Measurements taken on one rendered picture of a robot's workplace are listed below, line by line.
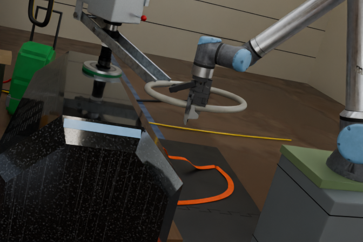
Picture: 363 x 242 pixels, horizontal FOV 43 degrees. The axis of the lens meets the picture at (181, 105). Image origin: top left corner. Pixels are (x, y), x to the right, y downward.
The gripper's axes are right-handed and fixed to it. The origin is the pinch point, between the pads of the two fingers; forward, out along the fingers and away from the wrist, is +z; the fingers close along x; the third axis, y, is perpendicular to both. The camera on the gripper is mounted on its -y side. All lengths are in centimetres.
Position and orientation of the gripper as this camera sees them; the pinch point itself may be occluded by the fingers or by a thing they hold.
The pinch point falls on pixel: (185, 120)
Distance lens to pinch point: 199.7
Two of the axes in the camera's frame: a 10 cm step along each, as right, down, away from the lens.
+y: 9.6, 2.6, -1.0
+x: 1.7, -2.3, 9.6
